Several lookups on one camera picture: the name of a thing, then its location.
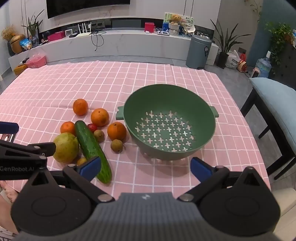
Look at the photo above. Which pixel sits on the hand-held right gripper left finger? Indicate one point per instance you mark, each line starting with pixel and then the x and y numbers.
pixel 89 166

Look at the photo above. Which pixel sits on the pink plastic container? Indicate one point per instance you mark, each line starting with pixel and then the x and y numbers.
pixel 37 61

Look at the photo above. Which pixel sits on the small white desk device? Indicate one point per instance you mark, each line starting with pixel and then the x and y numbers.
pixel 69 33

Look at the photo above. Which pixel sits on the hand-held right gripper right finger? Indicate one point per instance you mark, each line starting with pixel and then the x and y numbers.
pixel 200 168

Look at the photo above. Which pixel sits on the green illustrated poster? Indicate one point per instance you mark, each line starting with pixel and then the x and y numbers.
pixel 186 19

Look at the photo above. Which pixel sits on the person's bare leg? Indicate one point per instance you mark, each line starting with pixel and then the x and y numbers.
pixel 5 208

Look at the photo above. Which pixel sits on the white fabric pot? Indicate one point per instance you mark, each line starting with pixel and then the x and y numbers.
pixel 174 29

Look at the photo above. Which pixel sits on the yellow-green pear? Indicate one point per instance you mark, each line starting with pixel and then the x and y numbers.
pixel 66 148

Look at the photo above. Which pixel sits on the blue snack bag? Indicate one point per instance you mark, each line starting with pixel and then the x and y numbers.
pixel 25 44

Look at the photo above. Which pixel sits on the white hat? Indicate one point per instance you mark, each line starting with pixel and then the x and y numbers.
pixel 189 29

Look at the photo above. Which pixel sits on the green plastic colander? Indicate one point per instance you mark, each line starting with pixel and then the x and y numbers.
pixel 148 102

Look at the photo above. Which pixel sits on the tall potted plant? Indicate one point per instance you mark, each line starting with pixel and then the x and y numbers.
pixel 225 44

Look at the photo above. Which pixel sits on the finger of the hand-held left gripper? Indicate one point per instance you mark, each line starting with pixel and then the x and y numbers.
pixel 8 127
pixel 45 148

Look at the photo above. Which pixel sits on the brown teddy bear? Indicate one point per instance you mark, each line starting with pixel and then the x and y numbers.
pixel 175 19

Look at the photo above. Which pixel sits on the white marble media cabinet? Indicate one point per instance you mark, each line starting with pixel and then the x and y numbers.
pixel 138 44

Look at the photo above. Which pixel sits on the white plastic bag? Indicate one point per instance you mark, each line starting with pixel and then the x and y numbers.
pixel 232 60

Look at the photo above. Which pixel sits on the pink box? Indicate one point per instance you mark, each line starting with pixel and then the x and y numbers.
pixel 56 36

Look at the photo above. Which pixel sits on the black television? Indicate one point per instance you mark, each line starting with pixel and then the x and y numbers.
pixel 87 8

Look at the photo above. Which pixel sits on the red box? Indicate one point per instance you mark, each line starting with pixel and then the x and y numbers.
pixel 149 27

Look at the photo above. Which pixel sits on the green cucumber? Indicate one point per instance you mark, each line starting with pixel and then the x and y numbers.
pixel 89 141

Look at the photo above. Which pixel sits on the red and orange bag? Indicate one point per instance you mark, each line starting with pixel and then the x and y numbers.
pixel 241 64

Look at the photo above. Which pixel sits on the grey pedal trash bin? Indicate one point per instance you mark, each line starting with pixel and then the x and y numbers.
pixel 197 52

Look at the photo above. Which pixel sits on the pink checkered tablecloth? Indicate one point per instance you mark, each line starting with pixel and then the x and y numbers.
pixel 161 76

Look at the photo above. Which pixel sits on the large blue water bottle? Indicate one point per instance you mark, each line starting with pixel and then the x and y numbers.
pixel 263 66

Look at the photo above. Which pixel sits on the small red tomato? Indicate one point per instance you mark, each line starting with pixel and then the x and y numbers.
pixel 92 127

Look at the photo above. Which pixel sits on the beige chair seat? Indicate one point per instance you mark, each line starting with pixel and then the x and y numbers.
pixel 285 204

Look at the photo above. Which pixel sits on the white router with antennas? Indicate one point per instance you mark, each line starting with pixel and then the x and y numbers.
pixel 83 33

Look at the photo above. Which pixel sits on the green leafy climbing plant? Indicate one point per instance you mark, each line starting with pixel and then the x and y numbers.
pixel 278 34

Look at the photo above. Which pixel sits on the green plant in glass vase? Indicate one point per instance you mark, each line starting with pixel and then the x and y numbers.
pixel 33 27

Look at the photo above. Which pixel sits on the orange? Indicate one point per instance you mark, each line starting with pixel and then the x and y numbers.
pixel 67 128
pixel 80 107
pixel 100 117
pixel 116 131

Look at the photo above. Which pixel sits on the brown vase with dried flowers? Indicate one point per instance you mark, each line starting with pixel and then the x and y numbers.
pixel 17 42

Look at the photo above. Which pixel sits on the yellow box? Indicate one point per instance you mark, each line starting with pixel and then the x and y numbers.
pixel 20 69

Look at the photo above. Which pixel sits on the small white heater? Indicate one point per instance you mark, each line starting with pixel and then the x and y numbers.
pixel 255 73

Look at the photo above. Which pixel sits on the black chair with blue cushion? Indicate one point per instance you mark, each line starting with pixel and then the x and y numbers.
pixel 275 97

